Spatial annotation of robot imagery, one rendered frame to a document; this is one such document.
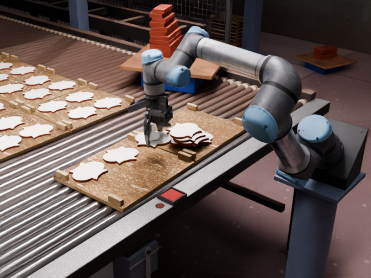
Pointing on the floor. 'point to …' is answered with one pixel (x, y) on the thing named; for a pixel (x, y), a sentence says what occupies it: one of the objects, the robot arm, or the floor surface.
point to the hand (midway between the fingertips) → (153, 138)
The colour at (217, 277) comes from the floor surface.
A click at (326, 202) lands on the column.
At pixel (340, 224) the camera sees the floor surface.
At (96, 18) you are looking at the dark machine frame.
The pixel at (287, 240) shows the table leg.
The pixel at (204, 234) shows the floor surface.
